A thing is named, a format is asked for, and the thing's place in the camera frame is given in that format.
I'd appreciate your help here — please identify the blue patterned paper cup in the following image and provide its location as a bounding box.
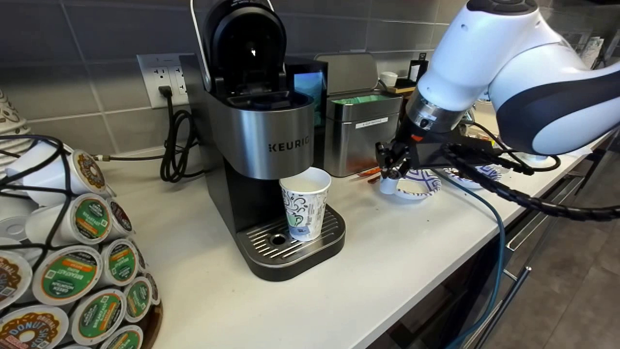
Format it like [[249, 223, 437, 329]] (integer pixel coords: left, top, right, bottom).
[[277, 165, 333, 244]]

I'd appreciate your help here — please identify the black box on rack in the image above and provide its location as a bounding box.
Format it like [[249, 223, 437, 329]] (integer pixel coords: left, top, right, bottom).
[[406, 52, 430, 83]]

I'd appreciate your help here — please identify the small white cup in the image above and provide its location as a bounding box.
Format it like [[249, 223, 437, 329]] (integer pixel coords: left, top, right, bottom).
[[377, 70, 401, 91]]

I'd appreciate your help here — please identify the stainless steel box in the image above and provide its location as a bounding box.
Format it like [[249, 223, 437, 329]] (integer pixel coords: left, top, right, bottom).
[[321, 91, 404, 180]]

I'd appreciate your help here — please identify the white double wall outlet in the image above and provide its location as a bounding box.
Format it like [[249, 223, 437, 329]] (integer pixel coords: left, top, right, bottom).
[[135, 54, 189, 108]]

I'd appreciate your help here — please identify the black corrugated cable conduit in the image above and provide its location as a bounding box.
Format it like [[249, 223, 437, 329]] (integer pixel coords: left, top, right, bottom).
[[447, 143, 620, 223]]

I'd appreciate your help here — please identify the thin black looped cable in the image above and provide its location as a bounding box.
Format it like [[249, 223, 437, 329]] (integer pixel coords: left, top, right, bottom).
[[463, 118, 561, 174]]

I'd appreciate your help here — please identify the black silver Keurig coffee maker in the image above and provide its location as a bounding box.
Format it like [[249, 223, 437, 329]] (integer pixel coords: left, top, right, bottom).
[[187, 0, 346, 283]]

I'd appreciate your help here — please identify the white blue patterned bowl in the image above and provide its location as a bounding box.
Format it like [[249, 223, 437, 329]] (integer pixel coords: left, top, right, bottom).
[[379, 165, 441, 203]]

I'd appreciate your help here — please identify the green lid coffee pod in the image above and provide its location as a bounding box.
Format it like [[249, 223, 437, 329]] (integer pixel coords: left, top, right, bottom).
[[25, 192, 114, 246], [67, 287, 127, 347], [124, 275, 153, 324], [98, 324, 145, 349], [31, 244, 104, 306], [100, 238, 141, 287]]

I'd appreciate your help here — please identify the blue cable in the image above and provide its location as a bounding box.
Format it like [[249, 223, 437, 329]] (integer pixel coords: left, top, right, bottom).
[[432, 168, 507, 349]]

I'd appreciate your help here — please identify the orange stick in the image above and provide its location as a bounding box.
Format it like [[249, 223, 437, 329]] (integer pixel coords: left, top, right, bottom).
[[346, 165, 383, 184]]

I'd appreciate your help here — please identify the dark lid coffee pod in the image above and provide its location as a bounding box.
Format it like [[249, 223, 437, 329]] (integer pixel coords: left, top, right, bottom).
[[106, 199, 133, 238]]

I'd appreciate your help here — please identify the black wire pod carousel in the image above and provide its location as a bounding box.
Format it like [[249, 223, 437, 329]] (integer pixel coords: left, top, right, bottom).
[[0, 132, 162, 349]]

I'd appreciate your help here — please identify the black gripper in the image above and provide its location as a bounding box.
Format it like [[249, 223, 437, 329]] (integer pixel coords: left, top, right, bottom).
[[375, 122, 455, 180]]

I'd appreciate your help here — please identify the brown lid coffee pod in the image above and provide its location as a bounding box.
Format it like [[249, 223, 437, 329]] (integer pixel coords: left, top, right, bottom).
[[0, 250, 34, 312], [65, 149, 112, 196], [0, 304, 69, 349]]

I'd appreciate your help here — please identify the thin grey cable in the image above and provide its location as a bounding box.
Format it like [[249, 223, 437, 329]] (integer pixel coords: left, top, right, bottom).
[[94, 149, 166, 163]]

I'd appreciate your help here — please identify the black coiled power cord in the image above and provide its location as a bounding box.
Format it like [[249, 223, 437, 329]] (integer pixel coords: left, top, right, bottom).
[[156, 83, 203, 184]]

